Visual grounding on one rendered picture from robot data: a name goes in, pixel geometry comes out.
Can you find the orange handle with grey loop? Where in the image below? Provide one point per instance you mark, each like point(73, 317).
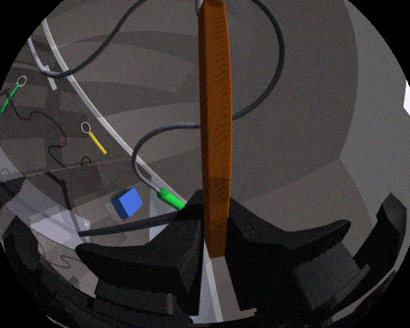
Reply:
point(215, 120)

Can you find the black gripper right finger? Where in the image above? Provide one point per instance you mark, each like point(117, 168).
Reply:
point(257, 252)

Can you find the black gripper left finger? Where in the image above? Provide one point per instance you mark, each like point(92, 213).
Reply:
point(171, 262)

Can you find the blue cube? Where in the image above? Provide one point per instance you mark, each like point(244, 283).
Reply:
point(127, 203)

